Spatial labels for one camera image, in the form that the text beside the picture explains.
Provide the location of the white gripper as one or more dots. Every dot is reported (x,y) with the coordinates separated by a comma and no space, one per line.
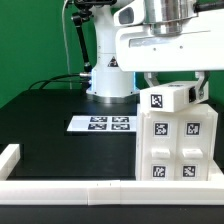
(198,51)

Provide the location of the white cabinet top block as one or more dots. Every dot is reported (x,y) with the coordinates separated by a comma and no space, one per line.
(173,96)

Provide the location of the white cabinet body box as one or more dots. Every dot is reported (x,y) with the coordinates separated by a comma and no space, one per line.
(199,109)

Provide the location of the white cabinet door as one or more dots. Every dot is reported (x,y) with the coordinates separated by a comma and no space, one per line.
(159,148)
(194,135)

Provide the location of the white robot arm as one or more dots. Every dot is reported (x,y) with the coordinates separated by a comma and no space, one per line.
(163,18)

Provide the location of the white right fence rail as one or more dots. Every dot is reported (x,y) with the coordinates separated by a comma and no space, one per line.
(215,173)

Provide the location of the white fence rail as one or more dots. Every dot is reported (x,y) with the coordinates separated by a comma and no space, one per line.
(215,173)
(111,193)
(8,160)

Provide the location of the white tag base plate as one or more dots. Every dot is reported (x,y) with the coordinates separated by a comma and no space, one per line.
(102,124)

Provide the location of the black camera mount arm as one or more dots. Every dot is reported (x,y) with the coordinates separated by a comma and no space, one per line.
(81,30)

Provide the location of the white front fence rail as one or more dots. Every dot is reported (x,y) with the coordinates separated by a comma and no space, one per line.
(111,193)

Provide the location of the white left fence rail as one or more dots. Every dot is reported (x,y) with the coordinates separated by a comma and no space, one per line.
(8,160)

